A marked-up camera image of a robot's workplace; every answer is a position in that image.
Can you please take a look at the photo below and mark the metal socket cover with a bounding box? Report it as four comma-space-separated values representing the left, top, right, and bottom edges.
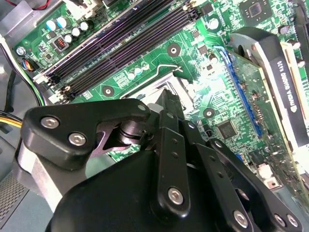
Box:
119, 71, 202, 116

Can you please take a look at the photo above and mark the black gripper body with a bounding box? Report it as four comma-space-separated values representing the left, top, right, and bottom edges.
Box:
44, 150, 234, 232

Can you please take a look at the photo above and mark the metal locking lever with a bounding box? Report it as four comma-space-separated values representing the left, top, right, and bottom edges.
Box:
119, 64, 184, 100

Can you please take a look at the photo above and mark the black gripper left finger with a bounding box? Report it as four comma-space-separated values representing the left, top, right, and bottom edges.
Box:
13, 88, 192, 218

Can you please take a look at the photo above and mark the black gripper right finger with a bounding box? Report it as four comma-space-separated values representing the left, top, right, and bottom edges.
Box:
172, 93, 304, 232

